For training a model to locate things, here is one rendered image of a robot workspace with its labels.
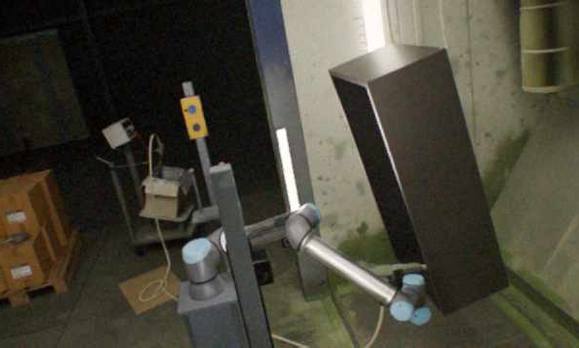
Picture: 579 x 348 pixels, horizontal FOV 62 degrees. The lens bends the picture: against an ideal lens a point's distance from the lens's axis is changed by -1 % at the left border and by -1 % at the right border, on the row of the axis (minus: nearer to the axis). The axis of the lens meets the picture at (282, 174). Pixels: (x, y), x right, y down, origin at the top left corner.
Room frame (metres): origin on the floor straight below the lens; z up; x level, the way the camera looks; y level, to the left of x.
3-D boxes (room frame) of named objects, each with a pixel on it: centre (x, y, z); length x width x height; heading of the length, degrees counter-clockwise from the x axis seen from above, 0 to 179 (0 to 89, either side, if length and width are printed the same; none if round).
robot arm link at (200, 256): (2.29, 0.50, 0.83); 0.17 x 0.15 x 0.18; 146
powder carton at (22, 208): (4.34, 2.43, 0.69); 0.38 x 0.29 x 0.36; 7
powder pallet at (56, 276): (4.34, 2.57, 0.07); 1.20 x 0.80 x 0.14; 13
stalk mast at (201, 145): (3.17, 0.49, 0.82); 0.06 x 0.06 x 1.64; 6
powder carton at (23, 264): (3.96, 2.37, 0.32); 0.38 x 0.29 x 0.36; 13
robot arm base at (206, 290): (2.28, 0.51, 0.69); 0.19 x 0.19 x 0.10
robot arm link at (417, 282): (1.82, -0.47, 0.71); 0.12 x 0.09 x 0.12; 146
